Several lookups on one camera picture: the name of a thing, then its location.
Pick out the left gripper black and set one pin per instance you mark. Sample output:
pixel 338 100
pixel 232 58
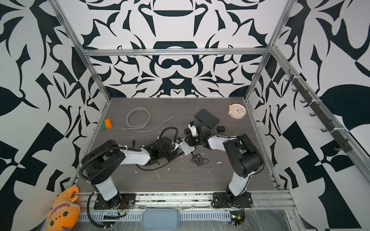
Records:
pixel 175 154

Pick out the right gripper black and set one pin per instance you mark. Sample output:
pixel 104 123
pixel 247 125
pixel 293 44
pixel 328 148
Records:
pixel 190 139

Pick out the white network switch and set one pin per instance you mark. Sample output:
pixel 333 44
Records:
pixel 186 148

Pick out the black power adapter with cable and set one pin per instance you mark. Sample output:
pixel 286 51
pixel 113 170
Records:
pixel 196 158

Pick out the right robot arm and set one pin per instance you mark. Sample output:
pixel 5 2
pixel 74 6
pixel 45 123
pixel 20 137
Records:
pixel 244 157

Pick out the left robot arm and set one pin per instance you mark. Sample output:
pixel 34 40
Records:
pixel 98 166

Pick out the orange green toy block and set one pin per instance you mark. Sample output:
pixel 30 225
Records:
pixel 106 124

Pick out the grey blue cushion pad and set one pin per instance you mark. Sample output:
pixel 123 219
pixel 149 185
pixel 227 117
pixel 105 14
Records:
pixel 160 220

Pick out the orange plush fish toy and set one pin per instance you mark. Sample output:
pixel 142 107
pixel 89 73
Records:
pixel 65 213

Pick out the black flat switch box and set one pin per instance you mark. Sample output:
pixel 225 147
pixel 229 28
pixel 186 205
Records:
pixel 207 118

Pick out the black wall hook rail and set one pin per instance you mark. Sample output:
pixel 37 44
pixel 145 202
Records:
pixel 321 112

